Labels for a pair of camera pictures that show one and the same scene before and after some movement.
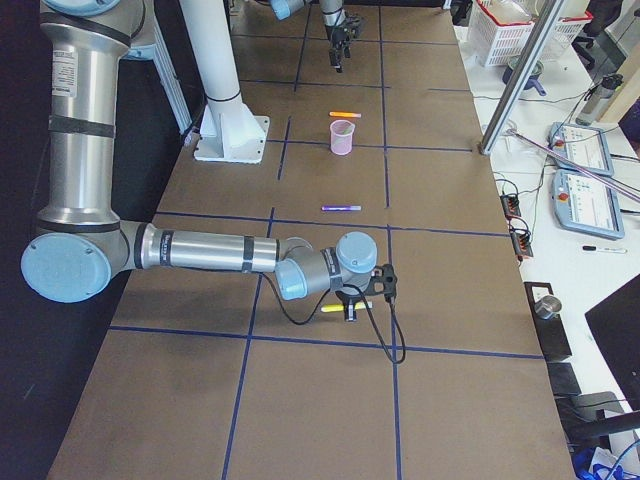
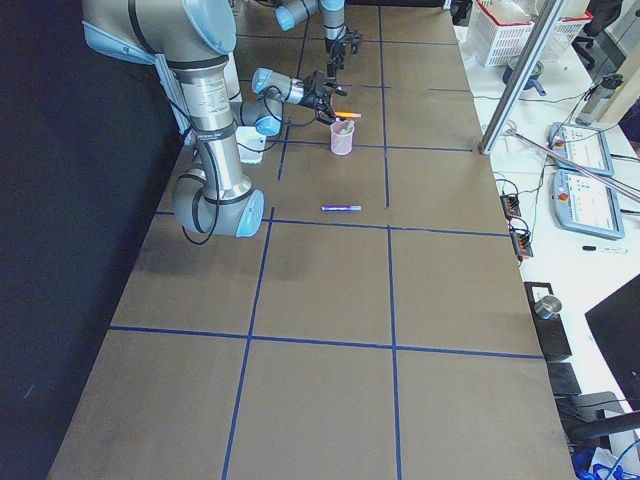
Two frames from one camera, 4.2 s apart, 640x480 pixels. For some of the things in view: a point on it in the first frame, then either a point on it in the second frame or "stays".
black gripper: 383,281 -> 323,87
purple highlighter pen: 336,208 stays
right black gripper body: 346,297 -> 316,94
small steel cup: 548,307 stays
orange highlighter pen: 345,114 stays
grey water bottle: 598,98 stays
